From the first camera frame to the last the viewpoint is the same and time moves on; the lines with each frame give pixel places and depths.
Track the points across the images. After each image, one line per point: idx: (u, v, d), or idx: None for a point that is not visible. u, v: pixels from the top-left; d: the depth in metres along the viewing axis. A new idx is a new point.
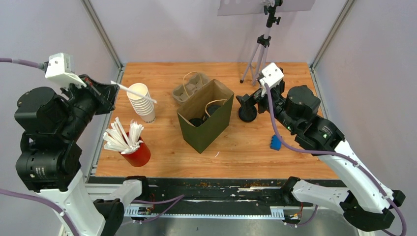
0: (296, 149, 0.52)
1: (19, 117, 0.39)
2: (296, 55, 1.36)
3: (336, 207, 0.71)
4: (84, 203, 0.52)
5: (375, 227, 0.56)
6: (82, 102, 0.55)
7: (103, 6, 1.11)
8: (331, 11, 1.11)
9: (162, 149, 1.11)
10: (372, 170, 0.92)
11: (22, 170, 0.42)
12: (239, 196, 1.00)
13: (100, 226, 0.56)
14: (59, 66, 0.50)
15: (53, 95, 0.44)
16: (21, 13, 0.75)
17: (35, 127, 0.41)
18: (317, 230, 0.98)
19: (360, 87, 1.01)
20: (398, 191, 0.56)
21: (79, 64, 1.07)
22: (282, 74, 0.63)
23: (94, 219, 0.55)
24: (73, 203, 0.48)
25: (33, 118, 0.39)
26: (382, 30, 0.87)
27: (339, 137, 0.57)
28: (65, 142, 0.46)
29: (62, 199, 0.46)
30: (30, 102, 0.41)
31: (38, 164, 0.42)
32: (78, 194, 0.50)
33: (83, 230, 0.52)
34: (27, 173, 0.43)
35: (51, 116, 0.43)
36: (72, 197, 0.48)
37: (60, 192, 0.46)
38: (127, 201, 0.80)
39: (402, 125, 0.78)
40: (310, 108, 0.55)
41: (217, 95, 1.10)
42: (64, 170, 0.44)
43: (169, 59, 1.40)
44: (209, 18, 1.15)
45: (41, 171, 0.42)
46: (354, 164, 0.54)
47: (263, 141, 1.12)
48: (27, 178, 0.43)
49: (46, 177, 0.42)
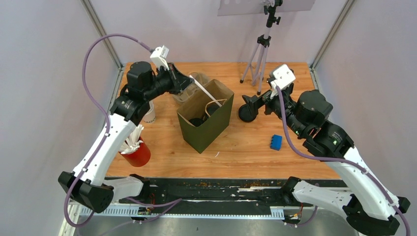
0: (307, 156, 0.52)
1: (130, 74, 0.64)
2: (295, 55, 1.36)
3: (337, 210, 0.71)
4: (115, 148, 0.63)
5: (380, 232, 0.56)
6: (162, 80, 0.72)
7: (102, 6, 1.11)
8: (331, 11, 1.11)
9: (162, 150, 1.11)
10: (373, 169, 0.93)
11: (117, 103, 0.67)
12: (239, 196, 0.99)
13: (99, 181, 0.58)
14: (158, 52, 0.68)
15: (150, 68, 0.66)
16: (20, 13, 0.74)
17: (133, 82, 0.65)
18: (317, 230, 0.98)
19: (361, 87, 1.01)
20: (403, 198, 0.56)
21: (79, 63, 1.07)
22: (293, 77, 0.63)
23: (104, 170, 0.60)
24: (118, 134, 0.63)
25: (135, 77, 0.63)
26: (382, 29, 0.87)
27: (348, 144, 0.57)
28: (143, 100, 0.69)
29: (119, 125, 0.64)
30: (138, 67, 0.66)
31: (128, 103, 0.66)
32: (122, 136, 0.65)
33: (94, 164, 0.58)
34: (120, 102, 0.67)
35: (144, 81, 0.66)
36: (121, 130, 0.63)
37: (123, 121, 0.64)
38: (120, 193, 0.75)
39: (402, 124, 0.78)
40: (322, 115, 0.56)
41: (218, 95, 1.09)
42: (137, 114, 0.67)
43: (169, 59, 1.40)
44: (209, 18, 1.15)
45: (129, 104, 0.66)
46: (363, 172, 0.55)
47: (263, 141, 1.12)
48: (116, 104, 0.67)
49: (127, 111, 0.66)
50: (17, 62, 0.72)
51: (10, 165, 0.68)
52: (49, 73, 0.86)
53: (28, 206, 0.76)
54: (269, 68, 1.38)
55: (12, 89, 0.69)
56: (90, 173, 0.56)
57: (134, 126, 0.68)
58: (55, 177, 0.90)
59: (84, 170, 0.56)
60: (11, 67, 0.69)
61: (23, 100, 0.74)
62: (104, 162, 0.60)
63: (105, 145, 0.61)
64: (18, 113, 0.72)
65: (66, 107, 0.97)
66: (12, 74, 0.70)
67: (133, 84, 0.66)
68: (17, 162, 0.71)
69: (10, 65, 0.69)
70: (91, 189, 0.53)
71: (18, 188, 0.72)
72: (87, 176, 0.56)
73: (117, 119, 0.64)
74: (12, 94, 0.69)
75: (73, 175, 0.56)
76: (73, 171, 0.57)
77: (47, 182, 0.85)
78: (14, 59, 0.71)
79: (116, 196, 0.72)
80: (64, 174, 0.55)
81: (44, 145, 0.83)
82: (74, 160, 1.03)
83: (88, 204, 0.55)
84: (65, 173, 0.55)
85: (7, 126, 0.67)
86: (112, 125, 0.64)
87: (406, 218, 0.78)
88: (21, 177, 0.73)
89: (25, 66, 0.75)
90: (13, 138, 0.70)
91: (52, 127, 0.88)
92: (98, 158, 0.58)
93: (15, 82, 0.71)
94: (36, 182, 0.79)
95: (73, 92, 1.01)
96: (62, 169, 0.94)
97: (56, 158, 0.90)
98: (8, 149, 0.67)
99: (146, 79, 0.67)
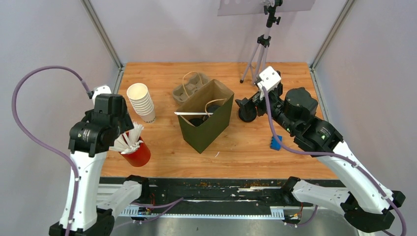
0: (294, 150, 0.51)
1: (100, 97, 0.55)
2: (296, 55, 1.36)
3: (336, 208, 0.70)
4: (95, 184, 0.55)
5: (377, 228, 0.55)
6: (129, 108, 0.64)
7: (103, 6, 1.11)
8: (331, 11, 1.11)
9: (162, 149, 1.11)
10: (372, 170, 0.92)
11: (73, 133, 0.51)
12: (239, 196, 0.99)
13: (92, 221, 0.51)
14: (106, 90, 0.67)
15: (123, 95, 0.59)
16: (20, 13, 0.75)
17: (103, 106, 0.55)
18: (317, 230, 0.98)
19: (360, 87, 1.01)
20: (398, 192, 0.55)
21: (80, 64, 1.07)
22: (279, 77, 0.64)
23: (93, 207, 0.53)
24: (90, 173, 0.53)
25: (107, 99, 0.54)
26: (382, 29, 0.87)
27: (338, 138, 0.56)
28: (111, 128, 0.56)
29: (86, 164, 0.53)
30: (110, 94, 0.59)
31: (87, 132, 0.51)
32: (97, 170, 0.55)
33: (78, 211, 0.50)
34: (76, 132, 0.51)
35: (115, 106, 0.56)
36: (91, 166, 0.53)
37: (88, 157, 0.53)
38: (121, 208, 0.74)
39: (400, 125, 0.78)
40: (308, 110, 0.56)
41: (217, 95, 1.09)
42: (101, 141, 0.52)
43: (169, 59, 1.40)
44: (209, 18, 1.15)
45: (87, 132, 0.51)
46: (354, 165, 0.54)
47: (263, 141, 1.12)
48: (73, 137, 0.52)
49: (88, 144, 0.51)
50: (17, 62, 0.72)
51: (11, 165, 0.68)
52: (49, 73, 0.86)
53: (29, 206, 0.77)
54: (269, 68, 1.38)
55: (12, 88, 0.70)
56: (78, 222, 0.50)
57: (104, 155, 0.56)
58: (54, 177, 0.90)
59: (71, 221, 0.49)
60: (11, 67, 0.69)
61: (24, 99, 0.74)
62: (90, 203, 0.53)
63: (81, 188, 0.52)
64: (19, 113, 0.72)
65: (66, 107, 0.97)
66: (12, 74, 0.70)
67: (102, 108, 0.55)
68: (18, 162, 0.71)
69: (12, 65, 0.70)
70: None
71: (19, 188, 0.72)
72: (76, 226, 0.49)
73: (82, 156, 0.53)
74: (11, 93, 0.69)
75: (62, 228, 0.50)
76: (60, 223, 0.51)
77: (48, 182, 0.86)
78: (14, 58, 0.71)
79: (120, 210, 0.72)
80: (51, 230, 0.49)
81: (45, 143, 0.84)
82: None
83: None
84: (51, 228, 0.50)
85: (6, 124, 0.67)
86: (78, 165, 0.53)
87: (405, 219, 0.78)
88: (21, 176, 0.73)
89: (26, 66, 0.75)
90: (14, 137, 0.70)
91: (52, 127, 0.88)
92: (79, 205, 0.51)
93: (16, 82, 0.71)
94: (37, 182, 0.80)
95: (74, 93, 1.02)
96: (62, 169, 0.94)
97: (57, 158, 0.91)
98: (8, 148, 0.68)
99: (119, 107, 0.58)
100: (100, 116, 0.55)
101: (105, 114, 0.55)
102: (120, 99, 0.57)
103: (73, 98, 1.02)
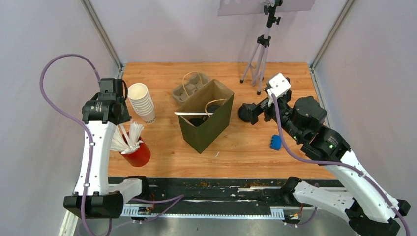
0: (304, 160, 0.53)
1: (103, 80, 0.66)
2: (296, 55, 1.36)
3: (340, 213, 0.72)
4: (107, 151, 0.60)
5: None
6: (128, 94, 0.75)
7: (103, 6, 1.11)
8: (331, 10, 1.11)
9: (162, 150, 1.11)
10: (372, 170, 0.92)
11: (86, 108, 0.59)
12: (238, 196, 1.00)
13: (106, 188, 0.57)
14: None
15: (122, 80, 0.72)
16: (20, 14, 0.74)
17: (107, 87, 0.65)
18: (317, 231, 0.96)
19: (360, 88, 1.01)
20: (403, 201, 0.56)
21: (79, 64, 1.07)
22: (288, 85, 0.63)
23: (105, 174, 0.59)
24: (104, 138, 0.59)
25: (110, 80, 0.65)
26: (382, 29, 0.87)
27: (345, 148, 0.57)
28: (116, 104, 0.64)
29: (100, 130, 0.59)
30: None
31: (99, 104, 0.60)
32: (109, 137, 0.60)
33: (94, 176, 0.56)
34: (89, 106, 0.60)
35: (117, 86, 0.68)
36: (105, 133, 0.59)
37: (102, 125, 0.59)
38: (127, 197, 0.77)
39: (401, 125, 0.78)
40: (317, 120, 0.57)
41: (218, 95, 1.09)
42: (112, 109, 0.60)
43: (169, 59, 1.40)
44: (209, 18, 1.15)
45: (99, 105, 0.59)
46: (361, 175, 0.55)
47: (263, 141, 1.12)
48: (86, 111, 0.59)
49: (101, 113, 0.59)
50: (17, 62, 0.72)
51: (10, 165, 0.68)
52: (49, 73, 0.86)
53: (28, 206, 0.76)
54: (269, 68, 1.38)
55: (12, 88, 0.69)
56: (94, 186, 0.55)
57: (114, 126, 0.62)
58: (54, 177, 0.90)
59: (88, 185, 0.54)
60: (10, 67, 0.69)
61: (23, 99, 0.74)
62: (103, 170, 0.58)
63: (96, 153, 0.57)
64: (19, 114, 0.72)
65: (66, 107, 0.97)
66: (12, 74, 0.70)
67: (106, 89, 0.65)
68: (17, 162, 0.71)
69: (12, 65, 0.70)
70: (104, 197, 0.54)
71: (19, 188, 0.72)
72: (92, 190, 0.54)
73: (96, 125, 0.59)
74: (11, 93, 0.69)
75: (78, 194, 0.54)
76: (75, 191, 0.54)
77: (47, 182, 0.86)
78: (14, 58, 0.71)
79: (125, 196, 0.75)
80: (68, 199, 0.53)
81: (44, 143, 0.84)
82: (73, 160, 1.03)
83: (104, 214, 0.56)
84: (68, 196, 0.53)
85: (6, 124, 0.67)
86: (93, 132, 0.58)
87: (406, 220, 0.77)
88: (21, 176, 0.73)
89: (25, 65, 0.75)
90: (13, 137, 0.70)
91: (52, 127, 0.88)
92: (95, 170, 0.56)
93: (15, 82, 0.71)
94: (36, 182, 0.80)
95: (73, 93, 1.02)
96: (62, 169, 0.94)
97: (56, 158, 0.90)
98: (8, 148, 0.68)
99: (121, 89, 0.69)
100: (106, 95, 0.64)
101: (110, 93, 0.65)
102: (120, 81, 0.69)
103: (73, 98, 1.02)
